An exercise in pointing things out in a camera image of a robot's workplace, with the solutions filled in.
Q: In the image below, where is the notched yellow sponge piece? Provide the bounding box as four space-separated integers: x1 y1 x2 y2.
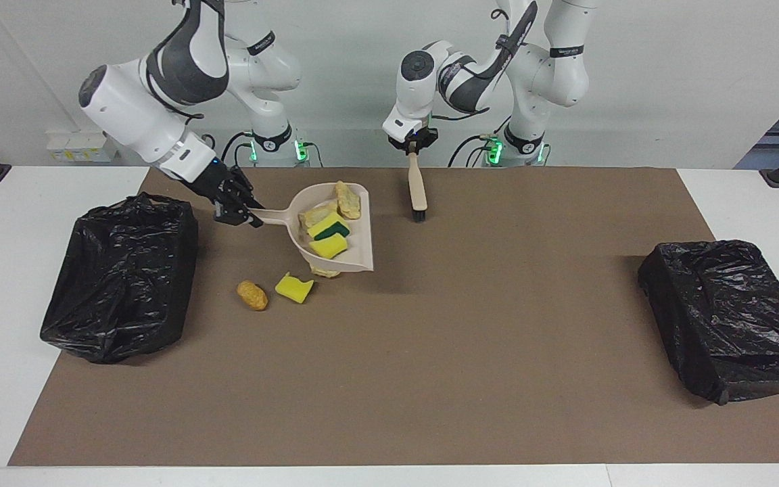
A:
275 272 314 304

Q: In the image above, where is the green and yellow sponge piece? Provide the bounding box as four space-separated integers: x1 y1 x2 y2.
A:
307 212 351 242

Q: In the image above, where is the beige plastic dustpan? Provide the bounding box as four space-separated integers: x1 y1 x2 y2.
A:
251 182 375 273

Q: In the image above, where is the plain yellow sponge piece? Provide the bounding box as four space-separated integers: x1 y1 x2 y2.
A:
308 233 350 260

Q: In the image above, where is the brown nugget shaped trash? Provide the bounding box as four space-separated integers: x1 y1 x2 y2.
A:
237 281 269 311

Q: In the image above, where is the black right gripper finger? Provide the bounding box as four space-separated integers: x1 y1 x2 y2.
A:
230 169 266 211
213 199 262 229

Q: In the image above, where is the brown table mat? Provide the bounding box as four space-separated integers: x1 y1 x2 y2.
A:
7 167 779 467

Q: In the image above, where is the white power strip box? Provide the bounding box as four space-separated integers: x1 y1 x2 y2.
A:
47 131 120 163

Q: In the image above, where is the black bag lined bin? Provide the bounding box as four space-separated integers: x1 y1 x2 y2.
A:
637 239 779 406
40 192 199 365

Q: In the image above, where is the beige hand brush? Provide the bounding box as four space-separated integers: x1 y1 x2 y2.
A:
408 141 429 223

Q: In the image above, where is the black base cable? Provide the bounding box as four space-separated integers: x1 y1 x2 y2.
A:
448 134 498 168
219 131 255 168

